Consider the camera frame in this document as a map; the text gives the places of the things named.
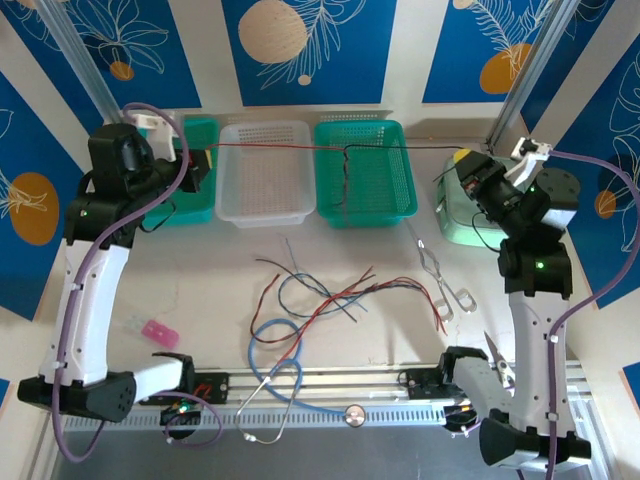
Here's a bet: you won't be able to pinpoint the teal plastic mesh basket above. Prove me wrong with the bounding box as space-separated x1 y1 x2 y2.
143 115 221 227
313 118 420 230

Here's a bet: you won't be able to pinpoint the mint green zip pouch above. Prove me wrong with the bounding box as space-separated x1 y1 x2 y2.
433 149 507 247

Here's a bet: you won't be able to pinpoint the white plastic mesh basket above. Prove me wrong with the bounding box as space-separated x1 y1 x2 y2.
214 119 317 230

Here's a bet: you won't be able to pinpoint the small black controller board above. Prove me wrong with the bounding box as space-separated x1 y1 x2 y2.
158 397 204 427
442 402 484 439

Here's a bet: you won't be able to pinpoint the small pink plastic box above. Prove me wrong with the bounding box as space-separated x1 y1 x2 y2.
141 319 180 350

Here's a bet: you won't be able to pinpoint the blue tube stethoscope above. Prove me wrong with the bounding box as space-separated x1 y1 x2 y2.
234 317 366 445

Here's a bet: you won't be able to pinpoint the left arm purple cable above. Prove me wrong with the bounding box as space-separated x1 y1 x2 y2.
47 102 222 461

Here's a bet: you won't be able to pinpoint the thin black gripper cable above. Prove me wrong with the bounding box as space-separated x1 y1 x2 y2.
138 197 177 234
471 211 502 250

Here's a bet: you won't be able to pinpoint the scissors with white handles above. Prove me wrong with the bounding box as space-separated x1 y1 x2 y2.
482 329 517 389

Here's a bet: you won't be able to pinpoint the aluminium frame post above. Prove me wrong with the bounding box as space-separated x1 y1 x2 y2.
485 0 579 147
37 0 126 126

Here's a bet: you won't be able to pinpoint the metal forceps with ring handles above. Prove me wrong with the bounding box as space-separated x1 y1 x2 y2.
416 238 477 322

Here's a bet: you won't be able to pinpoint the aluminium mounting rail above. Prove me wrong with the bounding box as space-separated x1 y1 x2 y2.
129 367 589 404

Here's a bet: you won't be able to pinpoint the slotted grey cable duct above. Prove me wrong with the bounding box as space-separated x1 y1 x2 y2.
62 403 449 434

